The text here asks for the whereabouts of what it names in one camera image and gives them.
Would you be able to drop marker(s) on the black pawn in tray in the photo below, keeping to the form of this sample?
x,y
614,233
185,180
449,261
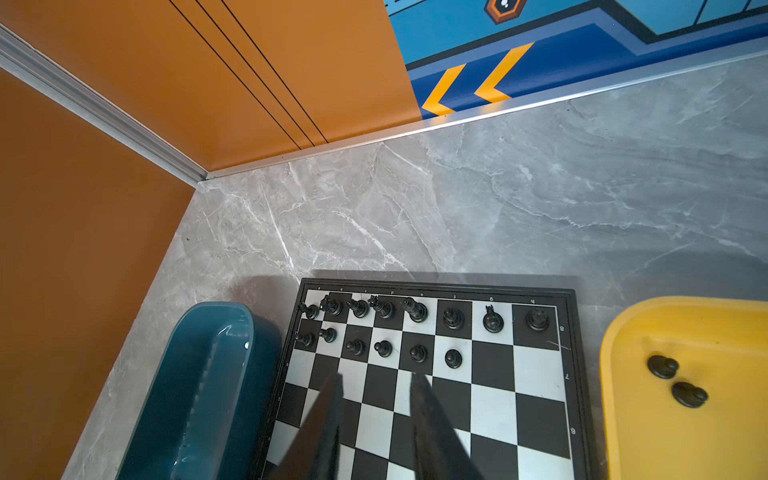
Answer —
x,y
689,395
662,367
453,358
418,353

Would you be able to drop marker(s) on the black and white chessboard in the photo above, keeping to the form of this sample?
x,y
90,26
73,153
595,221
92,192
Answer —
x,y
519,402

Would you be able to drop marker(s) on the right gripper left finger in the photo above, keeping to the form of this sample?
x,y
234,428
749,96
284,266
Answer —
x,y
315,451

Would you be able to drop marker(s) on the black chess piece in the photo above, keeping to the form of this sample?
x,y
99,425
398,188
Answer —
x,y
453,318

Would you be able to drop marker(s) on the teal plastic tray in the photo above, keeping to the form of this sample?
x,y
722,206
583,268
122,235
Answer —
x,y
205,409

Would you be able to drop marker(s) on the black pawn on board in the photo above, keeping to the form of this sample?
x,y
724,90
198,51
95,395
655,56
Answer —
x,y
383,348
355,347
305,340

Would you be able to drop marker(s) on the yellow plastic tray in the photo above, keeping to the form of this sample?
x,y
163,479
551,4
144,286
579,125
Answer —
x,y
721,346

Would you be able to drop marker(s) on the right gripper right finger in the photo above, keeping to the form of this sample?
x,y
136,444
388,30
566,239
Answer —
x,y
438,451

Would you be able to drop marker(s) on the black rook on board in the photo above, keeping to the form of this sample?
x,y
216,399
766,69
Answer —
x,y
310,312

